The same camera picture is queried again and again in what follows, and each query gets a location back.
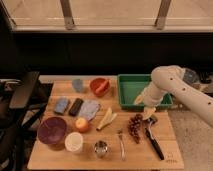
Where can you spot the black chair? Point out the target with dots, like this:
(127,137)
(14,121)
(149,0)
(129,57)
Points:
(22,101)

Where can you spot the grey blue cloth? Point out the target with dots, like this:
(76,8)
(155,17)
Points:
(89,109)

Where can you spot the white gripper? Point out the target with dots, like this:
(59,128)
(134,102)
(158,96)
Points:
(151,96)

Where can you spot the bunch of dark grapes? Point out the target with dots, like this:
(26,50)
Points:
(134,125)

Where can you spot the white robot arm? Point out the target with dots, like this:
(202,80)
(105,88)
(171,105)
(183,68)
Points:
(176,80)

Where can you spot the red orange apple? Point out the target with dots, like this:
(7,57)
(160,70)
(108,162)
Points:
(82,125)

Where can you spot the white paper cup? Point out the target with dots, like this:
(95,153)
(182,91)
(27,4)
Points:
(74,142)

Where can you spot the silver fork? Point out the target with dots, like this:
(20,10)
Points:
(120,136)

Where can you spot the small blue grey cup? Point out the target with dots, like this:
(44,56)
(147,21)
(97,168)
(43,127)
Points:
(78,85)

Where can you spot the silver metal bowl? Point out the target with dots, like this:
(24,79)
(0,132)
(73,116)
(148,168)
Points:
(190,76)

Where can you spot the green plastic bin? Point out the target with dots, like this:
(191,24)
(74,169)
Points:
(129,87)

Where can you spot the yellow banana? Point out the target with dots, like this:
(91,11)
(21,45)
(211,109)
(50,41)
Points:
(107,119)

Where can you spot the red bowl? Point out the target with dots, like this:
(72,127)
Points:
(99,86)

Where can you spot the black eraser block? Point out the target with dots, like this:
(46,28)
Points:
(75,107)

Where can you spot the blue sponge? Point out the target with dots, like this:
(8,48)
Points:
(61,105)

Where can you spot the small metal cup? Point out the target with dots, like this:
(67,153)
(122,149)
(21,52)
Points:
(100,149)

